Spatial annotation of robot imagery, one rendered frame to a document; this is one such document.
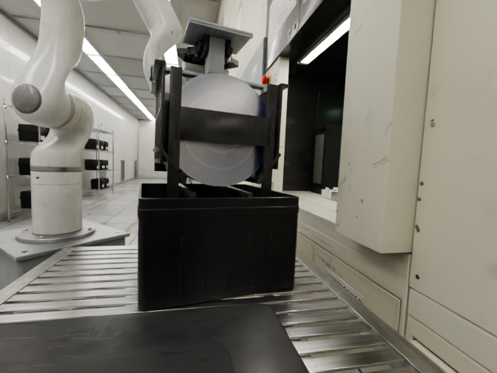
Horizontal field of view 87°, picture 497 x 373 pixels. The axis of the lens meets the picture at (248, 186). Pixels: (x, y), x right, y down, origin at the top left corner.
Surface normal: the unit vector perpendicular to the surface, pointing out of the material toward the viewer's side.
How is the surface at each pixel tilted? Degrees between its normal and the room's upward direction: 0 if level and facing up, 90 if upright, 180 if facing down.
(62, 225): 90
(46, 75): 64
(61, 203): 90
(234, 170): 91
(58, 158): 86
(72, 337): 0
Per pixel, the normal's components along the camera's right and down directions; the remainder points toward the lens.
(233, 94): 0.37, 0.11
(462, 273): -0.98, -0.02
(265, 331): 0.04, -1.00
